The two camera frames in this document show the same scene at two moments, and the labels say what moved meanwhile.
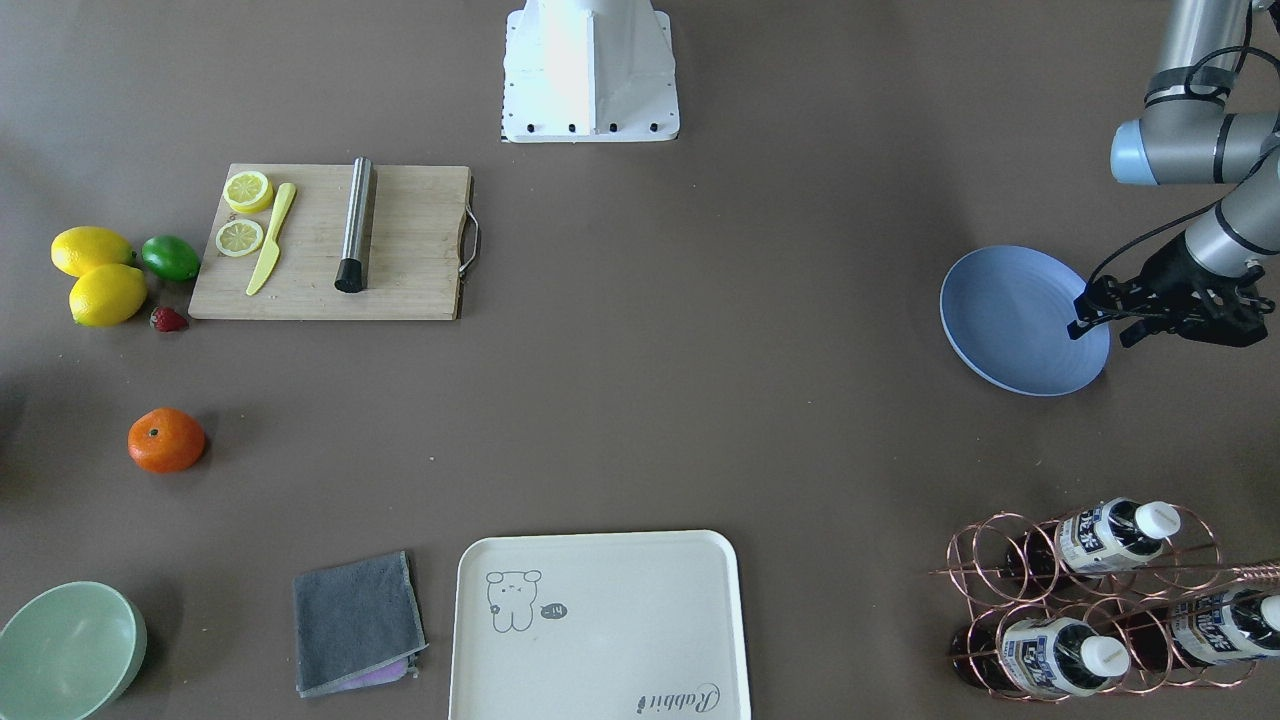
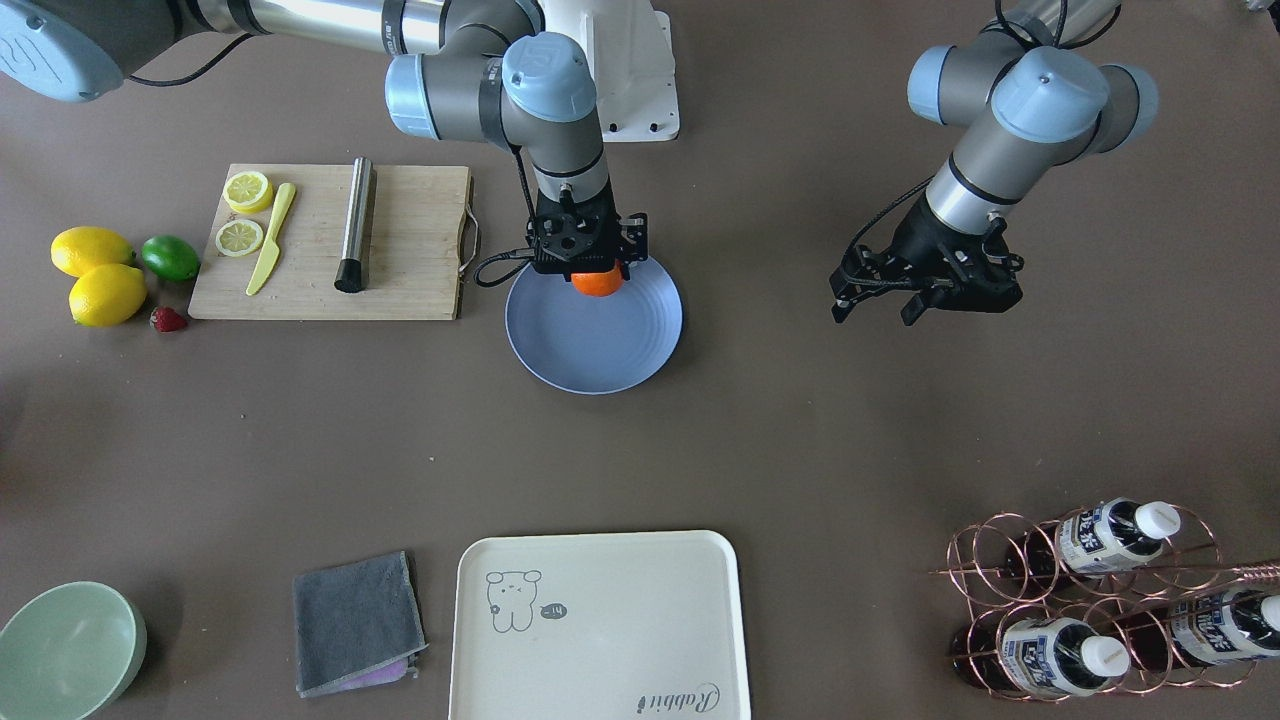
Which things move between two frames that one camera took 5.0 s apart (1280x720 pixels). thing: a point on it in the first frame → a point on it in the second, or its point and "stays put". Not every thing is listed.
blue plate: [1005, 312] → [602, 345]
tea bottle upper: [1107, 535] stays put
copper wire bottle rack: [1118, 599] stays put
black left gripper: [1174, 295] → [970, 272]
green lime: [170, 258] stays put
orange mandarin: [165, 440] → [599, 284]
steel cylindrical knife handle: [351, 275] stays put
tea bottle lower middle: [1049, 656] stays put
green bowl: [68, 651] stays put
